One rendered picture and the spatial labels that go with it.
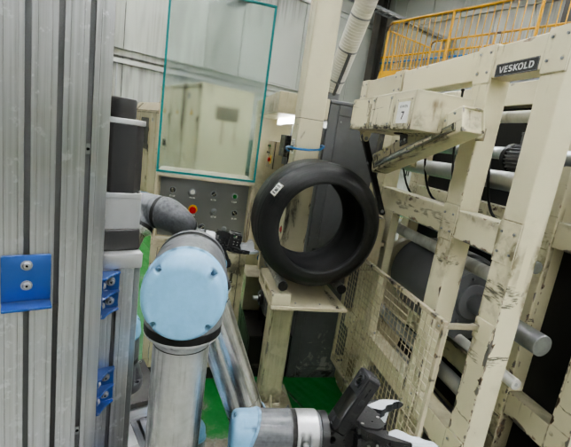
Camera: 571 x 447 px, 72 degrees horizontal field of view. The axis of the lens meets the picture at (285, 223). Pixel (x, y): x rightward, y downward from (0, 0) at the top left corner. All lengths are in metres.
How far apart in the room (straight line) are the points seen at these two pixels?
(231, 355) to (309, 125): 1.47
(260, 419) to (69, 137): 0.57
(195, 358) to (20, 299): 0.35
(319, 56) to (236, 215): 0.99
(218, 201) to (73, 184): 1.60
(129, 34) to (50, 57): 10.04
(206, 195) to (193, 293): 1.78
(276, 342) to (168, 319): 1.79
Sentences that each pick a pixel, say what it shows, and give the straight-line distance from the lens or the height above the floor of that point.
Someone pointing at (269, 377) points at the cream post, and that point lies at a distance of 2.45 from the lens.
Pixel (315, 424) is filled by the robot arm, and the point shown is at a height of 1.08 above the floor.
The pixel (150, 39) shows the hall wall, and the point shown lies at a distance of 10.92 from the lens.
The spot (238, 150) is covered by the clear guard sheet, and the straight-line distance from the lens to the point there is 2.28.
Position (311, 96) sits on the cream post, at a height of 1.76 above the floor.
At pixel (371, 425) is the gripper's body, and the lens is 0.78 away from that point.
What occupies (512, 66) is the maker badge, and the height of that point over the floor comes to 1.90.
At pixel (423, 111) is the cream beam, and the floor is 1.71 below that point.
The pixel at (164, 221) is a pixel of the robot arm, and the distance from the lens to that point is 1.39.
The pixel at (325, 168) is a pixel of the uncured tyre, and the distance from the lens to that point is 1.71.
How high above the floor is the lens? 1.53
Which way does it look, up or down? 12 degrees down
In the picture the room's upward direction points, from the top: 8 degrees clockwise
